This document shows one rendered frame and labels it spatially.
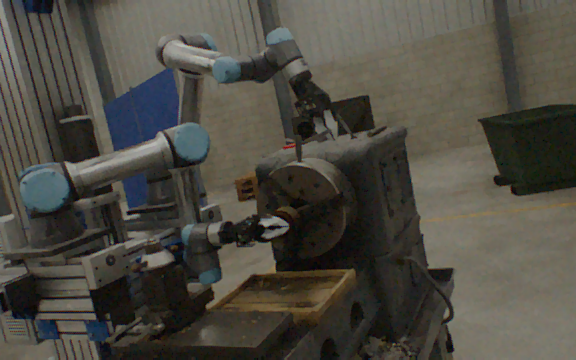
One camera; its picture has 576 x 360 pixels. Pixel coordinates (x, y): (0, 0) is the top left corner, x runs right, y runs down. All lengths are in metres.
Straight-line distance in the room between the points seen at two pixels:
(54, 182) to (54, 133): 0.45
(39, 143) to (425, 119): 10.19
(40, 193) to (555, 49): 10.82
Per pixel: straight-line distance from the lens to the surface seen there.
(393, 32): 11.64
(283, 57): 1.50
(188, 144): 1.52
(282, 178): 1.62
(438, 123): 11.50
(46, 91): 1.92
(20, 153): 1.95
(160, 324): 1.15
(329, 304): 1.35
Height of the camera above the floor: 1.39
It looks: 7 degrees down
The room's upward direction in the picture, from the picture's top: 12 degrees counter-clockwise
